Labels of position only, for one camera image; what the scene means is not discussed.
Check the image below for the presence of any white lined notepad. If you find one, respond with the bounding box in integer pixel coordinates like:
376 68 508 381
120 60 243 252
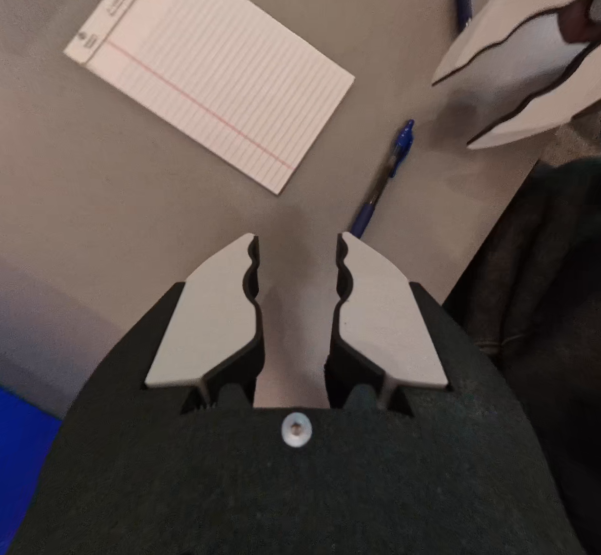
62 0 356 196

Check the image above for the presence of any person's right hand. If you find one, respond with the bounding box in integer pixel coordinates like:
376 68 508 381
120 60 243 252
558 0 601 45

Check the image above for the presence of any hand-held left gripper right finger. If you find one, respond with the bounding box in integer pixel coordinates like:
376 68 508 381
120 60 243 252
323 231 450 409

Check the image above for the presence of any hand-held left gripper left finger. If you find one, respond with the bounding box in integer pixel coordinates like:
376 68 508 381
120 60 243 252
144 233 266 409

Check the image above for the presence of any person's dark clothing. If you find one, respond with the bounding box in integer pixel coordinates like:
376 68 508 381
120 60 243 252
444 156 601 555

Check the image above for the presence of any blue plastic bin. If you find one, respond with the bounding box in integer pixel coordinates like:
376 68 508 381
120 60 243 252
0 385 63 555

